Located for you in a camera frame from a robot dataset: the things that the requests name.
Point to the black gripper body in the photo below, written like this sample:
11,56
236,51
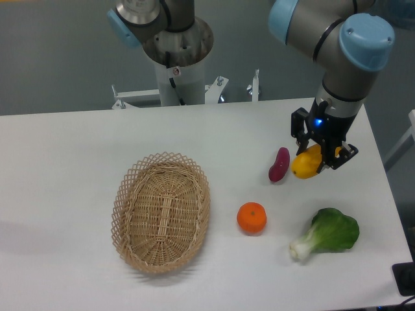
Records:
330,119

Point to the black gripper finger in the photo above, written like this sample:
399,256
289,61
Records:
298,129
334,156

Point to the yellow mango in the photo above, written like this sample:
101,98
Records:
305,164

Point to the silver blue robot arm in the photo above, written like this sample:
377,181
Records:
351,45

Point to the purple sweet potato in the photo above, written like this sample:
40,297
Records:
281,165

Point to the white table leg right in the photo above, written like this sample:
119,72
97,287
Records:
403,144

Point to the green bok choy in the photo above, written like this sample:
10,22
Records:
330,230

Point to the orange tangerine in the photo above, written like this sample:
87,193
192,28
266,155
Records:
252,217

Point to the black device at edge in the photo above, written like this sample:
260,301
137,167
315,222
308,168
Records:
404,277

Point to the woven wicker basket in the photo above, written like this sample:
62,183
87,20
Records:
161,213

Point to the white metal base frame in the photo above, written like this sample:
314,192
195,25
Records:
213,94

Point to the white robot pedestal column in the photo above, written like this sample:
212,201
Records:
181,85

